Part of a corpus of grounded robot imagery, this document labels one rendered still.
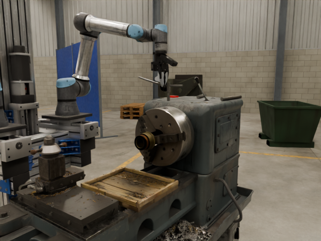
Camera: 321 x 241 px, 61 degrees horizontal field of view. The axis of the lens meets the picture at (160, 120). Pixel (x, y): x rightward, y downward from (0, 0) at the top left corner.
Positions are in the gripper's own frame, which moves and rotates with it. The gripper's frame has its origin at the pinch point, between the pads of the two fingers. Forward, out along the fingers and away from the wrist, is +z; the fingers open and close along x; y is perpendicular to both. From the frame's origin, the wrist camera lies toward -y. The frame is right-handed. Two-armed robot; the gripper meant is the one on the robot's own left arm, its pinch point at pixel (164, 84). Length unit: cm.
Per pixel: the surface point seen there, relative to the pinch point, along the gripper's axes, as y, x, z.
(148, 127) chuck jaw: -9.7, 28.4, 21.4
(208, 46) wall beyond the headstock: 400, -896, -127
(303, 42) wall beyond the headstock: 70, -995, -129
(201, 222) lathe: -32, 8, 77
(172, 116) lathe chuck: -21.6, 23.7, 15.2
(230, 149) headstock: -32, -32, 43
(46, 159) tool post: -6, 84, 25
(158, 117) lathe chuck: -12.7, 23.7, 16.2
